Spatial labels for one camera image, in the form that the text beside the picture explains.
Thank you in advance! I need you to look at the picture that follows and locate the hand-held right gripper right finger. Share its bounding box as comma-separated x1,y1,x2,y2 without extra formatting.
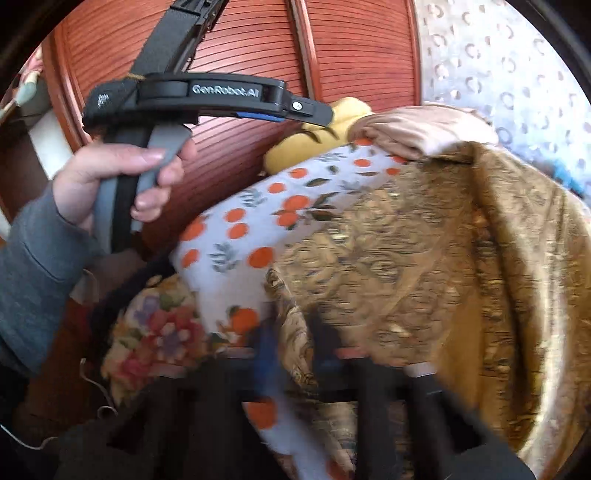
308,314,536,480

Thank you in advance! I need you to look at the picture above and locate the beige pink cloth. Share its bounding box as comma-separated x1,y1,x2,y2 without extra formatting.
348,104,500,161

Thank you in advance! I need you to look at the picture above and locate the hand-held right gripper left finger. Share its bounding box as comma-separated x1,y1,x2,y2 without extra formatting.
60,323,296,480

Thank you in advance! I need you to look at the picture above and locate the white orange-print cloth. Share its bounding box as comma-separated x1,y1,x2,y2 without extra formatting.
170,137,416,480

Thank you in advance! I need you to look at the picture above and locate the golden patterned shirt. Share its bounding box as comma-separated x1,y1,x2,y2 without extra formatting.
264,141,591,480

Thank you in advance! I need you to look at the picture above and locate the blue box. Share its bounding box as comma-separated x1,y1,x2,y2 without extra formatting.
551,161,586,197

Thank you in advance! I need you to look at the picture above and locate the person's left forearm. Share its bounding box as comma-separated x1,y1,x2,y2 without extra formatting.
0,184,106,378

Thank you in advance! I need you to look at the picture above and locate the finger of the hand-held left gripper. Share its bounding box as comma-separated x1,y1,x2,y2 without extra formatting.
235,111,285,123
276,90,334,128

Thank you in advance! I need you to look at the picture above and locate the floral bed sheet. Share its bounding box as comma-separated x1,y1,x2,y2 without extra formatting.
99,276,234,407

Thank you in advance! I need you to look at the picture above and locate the sheer circle-patterned wall curtain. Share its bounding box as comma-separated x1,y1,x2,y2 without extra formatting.
412,0,591,185

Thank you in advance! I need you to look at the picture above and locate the person's left hand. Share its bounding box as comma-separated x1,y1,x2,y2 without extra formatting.
52,136,198,232

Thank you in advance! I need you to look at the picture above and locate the red-brown slatted wooden wardrobe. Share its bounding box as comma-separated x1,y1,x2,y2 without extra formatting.
0,0,423,259

